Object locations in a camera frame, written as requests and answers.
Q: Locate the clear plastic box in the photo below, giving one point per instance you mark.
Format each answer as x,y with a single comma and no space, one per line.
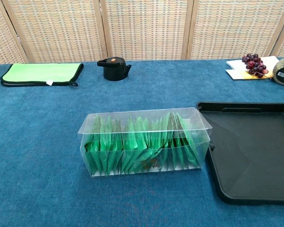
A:
144,139

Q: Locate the blue table cloth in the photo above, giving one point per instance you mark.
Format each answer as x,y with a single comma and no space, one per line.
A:
38,142

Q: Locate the large white paper napkin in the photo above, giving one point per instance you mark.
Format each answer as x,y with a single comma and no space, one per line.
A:
269,61

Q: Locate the woven folding screen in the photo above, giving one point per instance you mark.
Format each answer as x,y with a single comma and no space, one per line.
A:
144,28

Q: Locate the bunch of dark red grapes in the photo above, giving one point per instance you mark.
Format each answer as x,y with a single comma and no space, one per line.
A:
254,63

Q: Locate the black plastic tray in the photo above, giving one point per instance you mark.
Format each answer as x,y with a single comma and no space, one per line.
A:
248,151

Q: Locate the green cloth with black trim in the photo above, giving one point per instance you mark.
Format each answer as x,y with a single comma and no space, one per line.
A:
42,72

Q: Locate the black teapot with orange knob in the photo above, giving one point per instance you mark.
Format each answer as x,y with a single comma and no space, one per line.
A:
113,69

